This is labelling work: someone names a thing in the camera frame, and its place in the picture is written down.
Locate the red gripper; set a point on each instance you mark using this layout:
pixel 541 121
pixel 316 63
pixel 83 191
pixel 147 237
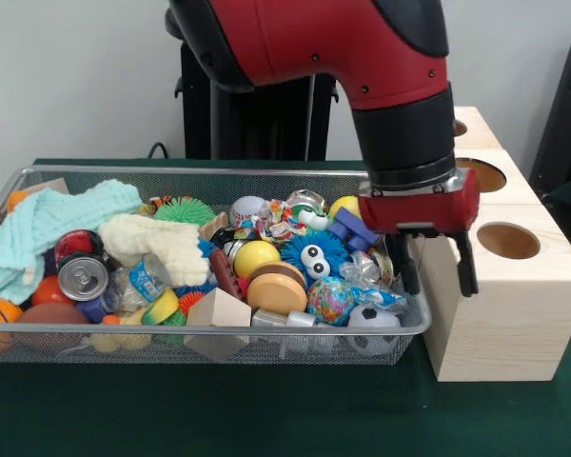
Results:
pixel 419 212

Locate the blue white plastic packet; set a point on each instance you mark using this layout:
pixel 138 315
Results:
pixel 380 297

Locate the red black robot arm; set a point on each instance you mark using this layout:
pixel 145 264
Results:
pixel 338 47

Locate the wooden box with three holes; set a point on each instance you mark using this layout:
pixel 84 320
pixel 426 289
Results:
pixel 504 323

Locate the clear mesh bin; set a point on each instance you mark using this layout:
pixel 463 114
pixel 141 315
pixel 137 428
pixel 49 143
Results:
pixel 138 354

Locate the purple toy block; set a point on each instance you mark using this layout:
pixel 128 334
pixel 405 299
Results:
pixel 347 228

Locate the yellow ball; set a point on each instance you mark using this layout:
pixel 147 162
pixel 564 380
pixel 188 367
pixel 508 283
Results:
pixel 257 254
pixel 345 205

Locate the toy burger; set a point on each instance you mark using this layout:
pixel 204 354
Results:
pixel 276 288

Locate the plain wooden block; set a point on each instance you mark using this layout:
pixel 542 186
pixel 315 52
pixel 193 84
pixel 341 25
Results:
pixel 216 309

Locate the cream knitted cloth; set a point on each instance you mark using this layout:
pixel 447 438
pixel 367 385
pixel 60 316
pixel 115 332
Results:
pixel 162 243

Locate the silver-topped soda can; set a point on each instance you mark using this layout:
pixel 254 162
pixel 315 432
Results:
pixel 83 278

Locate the mint green knitted cloth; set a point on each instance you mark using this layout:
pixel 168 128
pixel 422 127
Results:
pixel 38 224

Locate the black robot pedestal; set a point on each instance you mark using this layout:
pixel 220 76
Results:
pixel 195 119

